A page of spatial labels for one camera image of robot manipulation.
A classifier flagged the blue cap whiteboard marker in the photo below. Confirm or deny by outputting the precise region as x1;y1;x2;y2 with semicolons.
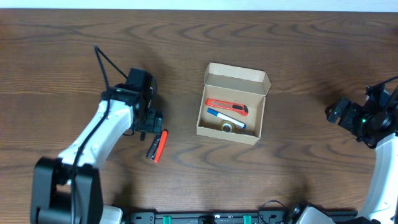
207;108;246;129

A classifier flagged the yellow tape roll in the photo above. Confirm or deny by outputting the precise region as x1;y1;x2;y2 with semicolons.
219;120;236;133

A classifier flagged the brown cardboard box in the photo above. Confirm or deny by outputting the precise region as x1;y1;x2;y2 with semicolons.
197;62;271;145

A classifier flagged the red utility knife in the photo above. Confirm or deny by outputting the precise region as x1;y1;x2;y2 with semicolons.
205;98;249;116

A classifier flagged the black cap whiteboard marker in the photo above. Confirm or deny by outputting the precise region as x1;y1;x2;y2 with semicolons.
140;132;146;141

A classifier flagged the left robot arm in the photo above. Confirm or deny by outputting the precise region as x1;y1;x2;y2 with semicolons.
30;83;157;223

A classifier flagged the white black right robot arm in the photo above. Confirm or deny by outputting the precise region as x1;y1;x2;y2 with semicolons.
325;84;397;223

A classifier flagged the red black stapler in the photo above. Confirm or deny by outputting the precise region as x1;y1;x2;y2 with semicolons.
146;129;169;163

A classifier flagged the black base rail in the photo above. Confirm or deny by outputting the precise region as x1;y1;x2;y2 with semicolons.
121;200;370;224

